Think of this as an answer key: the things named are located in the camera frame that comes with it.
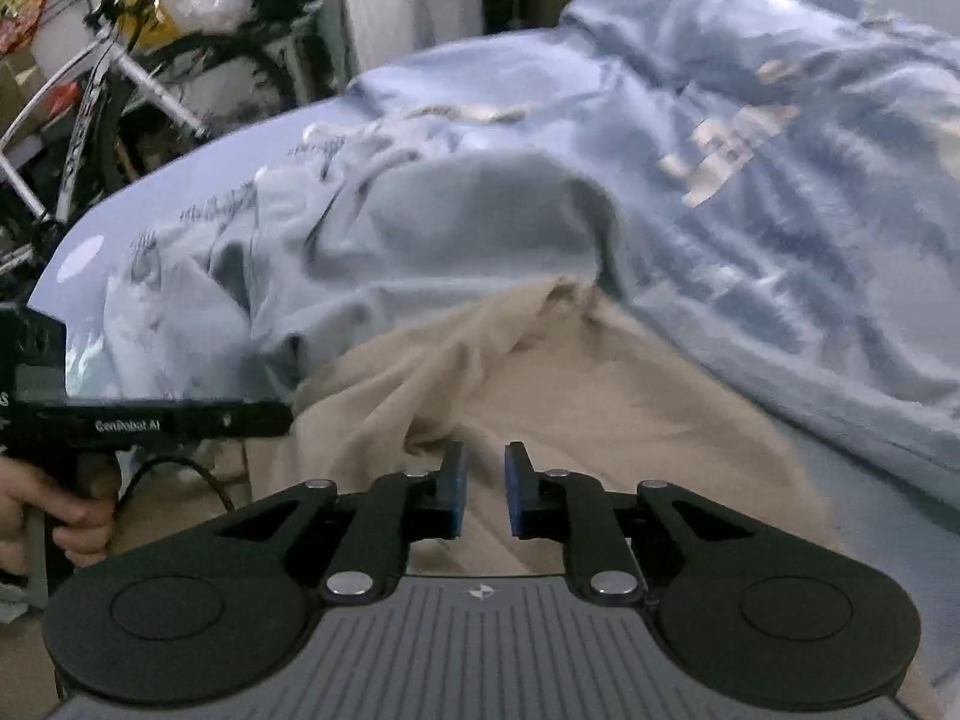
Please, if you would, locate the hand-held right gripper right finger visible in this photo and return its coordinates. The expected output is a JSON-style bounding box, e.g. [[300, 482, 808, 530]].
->
[[504, 441, 751, 602]]

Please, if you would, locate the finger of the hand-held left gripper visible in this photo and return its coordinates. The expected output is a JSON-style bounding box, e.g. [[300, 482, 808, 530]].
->
[[219, 400, 295, 439]]

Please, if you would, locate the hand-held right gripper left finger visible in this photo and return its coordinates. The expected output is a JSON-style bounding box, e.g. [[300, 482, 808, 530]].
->
[[217, 441, 470, 602]]

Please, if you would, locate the beige shirt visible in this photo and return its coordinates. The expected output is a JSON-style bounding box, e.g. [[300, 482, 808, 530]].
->
[[247, 277, 841, 578]]

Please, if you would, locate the person's left hand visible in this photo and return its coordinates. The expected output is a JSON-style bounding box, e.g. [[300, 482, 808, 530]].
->
[[0, 461, 117, 578]]

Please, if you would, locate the white and black bicycle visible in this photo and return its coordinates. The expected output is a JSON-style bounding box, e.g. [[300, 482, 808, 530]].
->
[[0, 0, 301, 301]]

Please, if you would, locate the blue floral duvet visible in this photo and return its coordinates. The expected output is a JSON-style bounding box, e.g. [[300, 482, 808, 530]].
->
[[105, 0, 960, 511]]

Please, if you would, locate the red printed bag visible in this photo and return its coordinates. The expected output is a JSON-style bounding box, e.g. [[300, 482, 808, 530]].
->
[[0, 0, 55, 55]]

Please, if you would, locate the silver suitcase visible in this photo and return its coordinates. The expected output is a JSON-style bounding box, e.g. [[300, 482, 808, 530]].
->
[[334, 0, 485, 80]]

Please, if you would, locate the black cable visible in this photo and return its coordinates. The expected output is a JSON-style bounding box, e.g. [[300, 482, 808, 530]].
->
[[116, 456, 242, 520]]

